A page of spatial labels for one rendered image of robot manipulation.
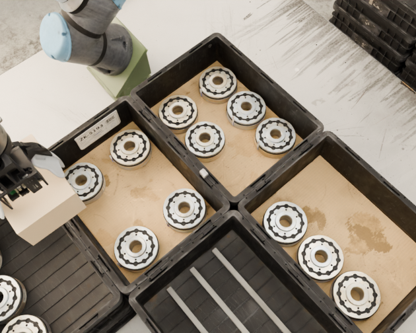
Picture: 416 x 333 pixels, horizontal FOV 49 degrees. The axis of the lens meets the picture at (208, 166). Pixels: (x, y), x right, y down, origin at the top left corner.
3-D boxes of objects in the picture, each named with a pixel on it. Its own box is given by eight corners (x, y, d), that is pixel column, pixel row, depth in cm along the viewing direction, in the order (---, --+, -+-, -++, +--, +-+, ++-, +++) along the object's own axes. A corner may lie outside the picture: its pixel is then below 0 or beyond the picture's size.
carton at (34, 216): (-7, 185, 91) (-25, 170, 84) (45, 150, 94) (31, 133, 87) (33, 245, 86) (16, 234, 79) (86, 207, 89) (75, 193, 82)
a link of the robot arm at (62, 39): (67, 45, 130) (26, 36, 119) (91, 8, 124) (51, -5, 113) (87, 75, 127) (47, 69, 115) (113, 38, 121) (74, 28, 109)
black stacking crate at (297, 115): (136, 117, 125) (128, 94, 114) (217, 59, 132) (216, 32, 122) (232, 221, 111) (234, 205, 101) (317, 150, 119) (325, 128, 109)
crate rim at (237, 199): (129, 98, 116) (127, 92, 114) (217, 36, 124) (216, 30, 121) (233, 209, 103) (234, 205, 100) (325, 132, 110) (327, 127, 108)
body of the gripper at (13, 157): (12, 212, 75) (-25, 184, 64) (-13, 175, 78) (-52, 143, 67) (51, 185, 77) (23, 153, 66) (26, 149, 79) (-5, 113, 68)
